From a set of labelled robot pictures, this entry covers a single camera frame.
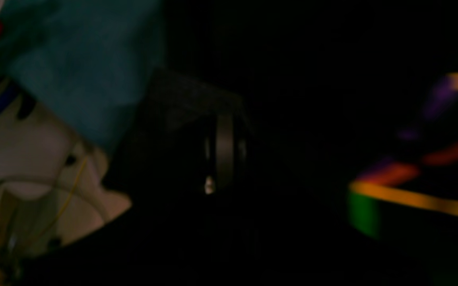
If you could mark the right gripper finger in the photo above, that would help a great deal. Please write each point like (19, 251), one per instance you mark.
(226, 151)

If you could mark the blue table cloth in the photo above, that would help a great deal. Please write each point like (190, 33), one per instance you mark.
(88, 61)

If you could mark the black T-shirt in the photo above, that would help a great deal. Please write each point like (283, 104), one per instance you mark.
(329, 86)

